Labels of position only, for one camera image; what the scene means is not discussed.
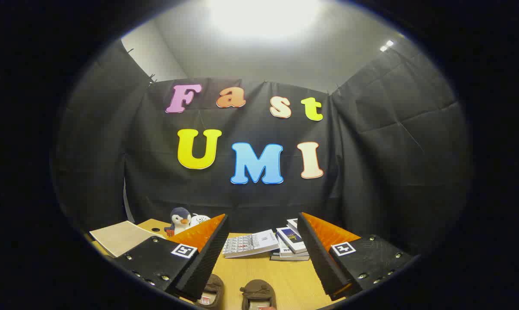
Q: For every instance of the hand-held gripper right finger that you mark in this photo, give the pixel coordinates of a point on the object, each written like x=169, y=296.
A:
x=321, y=258

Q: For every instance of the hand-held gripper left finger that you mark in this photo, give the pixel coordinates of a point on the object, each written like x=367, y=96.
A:
x=207, y=258

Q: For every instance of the brown fuzzy shoe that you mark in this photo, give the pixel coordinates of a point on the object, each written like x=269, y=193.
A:
x=216, y=284
x=259, y=287

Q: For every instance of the beige fabric storage box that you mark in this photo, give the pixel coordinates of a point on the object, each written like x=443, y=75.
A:
x=117, y=237

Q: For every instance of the dark cover book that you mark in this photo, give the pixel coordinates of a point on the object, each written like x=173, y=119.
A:
x=289, y=258

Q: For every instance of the white paperback book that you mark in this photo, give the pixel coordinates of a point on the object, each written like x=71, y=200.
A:
x=287, y=250

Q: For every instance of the white book blue picture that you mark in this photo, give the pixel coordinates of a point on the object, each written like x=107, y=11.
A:
x=290, y=237

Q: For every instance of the white duck plush toy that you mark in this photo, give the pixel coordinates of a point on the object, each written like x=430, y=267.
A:
x=199, y=219

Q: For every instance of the patterned cover white book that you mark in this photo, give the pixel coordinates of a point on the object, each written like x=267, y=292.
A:
x=250, y=243

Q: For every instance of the grey penguin plush toy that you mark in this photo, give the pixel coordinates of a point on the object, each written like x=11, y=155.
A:
x=179, y=219

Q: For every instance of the black backdrop cloth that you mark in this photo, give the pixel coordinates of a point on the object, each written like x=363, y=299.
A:
x=371, y=172

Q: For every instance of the ceiling spot light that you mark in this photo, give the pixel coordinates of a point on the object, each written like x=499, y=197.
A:
x=386, y=44

